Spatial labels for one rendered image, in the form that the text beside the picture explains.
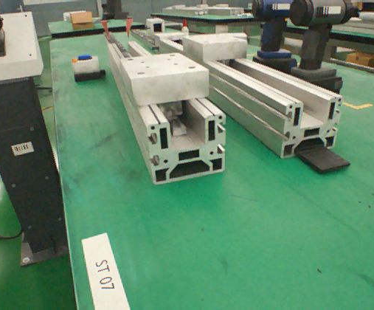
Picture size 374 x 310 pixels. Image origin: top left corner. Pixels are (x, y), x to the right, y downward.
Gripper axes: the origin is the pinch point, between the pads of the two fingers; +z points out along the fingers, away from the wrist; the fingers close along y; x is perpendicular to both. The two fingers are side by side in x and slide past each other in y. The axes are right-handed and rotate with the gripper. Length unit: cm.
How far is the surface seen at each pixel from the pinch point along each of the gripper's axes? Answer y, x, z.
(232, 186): 3, -101, 9
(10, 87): -40.9, -16.6, 11.3
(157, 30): 33, 78, 6
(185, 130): -1, -93, 4
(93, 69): -11.8, -32.8, 5.9
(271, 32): 39, -51, -3
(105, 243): -13, -106, 9
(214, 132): 2, -97, 3
